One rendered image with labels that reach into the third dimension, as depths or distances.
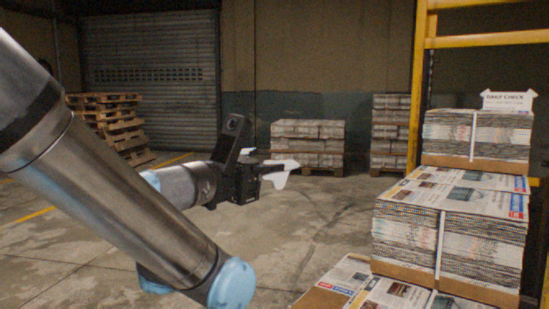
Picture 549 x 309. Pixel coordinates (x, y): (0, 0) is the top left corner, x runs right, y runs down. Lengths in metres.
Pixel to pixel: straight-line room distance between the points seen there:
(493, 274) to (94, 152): 0.98
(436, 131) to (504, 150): 0.25
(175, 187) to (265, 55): 7.22
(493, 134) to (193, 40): 7.17
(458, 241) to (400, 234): 0.15
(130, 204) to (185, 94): 7.90
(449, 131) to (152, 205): 1.38
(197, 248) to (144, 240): 0.07
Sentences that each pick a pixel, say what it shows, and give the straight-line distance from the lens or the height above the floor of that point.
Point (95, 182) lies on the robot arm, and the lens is 0.37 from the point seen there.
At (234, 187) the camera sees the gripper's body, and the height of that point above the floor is 1.19.
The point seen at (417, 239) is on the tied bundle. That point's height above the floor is 0.97.
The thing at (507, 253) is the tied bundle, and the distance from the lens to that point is 1.09.
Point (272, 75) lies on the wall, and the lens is 7.69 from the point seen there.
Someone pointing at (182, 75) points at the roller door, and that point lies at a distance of 8.29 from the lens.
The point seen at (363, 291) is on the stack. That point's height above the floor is 0.83.
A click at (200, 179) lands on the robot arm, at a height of 1.23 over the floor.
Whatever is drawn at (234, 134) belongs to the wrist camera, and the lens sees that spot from 0.66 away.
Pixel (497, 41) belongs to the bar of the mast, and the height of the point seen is 1.61.
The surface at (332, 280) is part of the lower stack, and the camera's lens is 1.62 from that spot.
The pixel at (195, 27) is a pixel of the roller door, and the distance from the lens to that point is 8.24.
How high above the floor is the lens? 1.38
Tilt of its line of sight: 11 degrees down
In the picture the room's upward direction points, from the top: straight up
